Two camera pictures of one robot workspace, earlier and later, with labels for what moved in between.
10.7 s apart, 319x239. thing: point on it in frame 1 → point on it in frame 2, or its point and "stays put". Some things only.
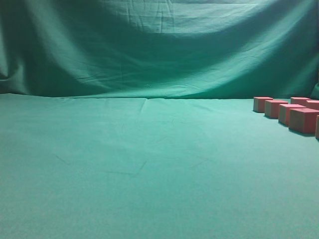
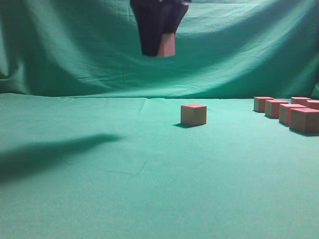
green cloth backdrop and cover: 134,119 stays put
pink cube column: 284,112 stays put
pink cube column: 303,120 stays put
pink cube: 317,127 → 194,114
